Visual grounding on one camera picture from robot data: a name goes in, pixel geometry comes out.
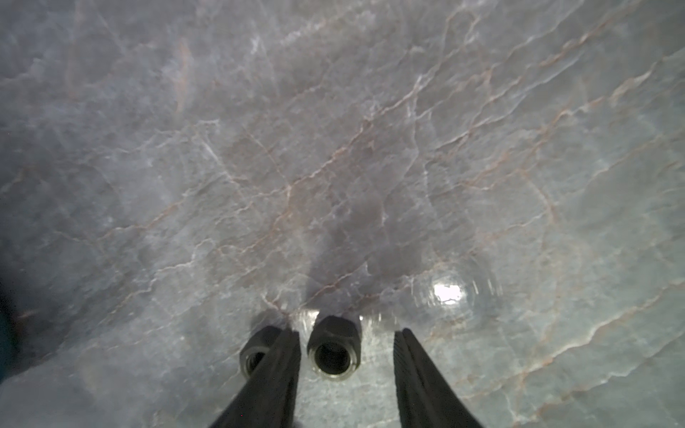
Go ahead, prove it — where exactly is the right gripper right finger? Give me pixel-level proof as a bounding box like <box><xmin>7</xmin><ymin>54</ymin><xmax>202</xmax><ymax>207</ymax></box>
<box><xmin>394</xmin><ymin>328</ymin><xmax>482</xmax><ymax>428</ymax></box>

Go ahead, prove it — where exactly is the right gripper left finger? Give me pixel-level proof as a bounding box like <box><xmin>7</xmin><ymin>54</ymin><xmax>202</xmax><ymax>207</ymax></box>
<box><xmin>212</xmin><ymin>328</ymin><xmax>301</xmax><ymax>428</ymax></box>

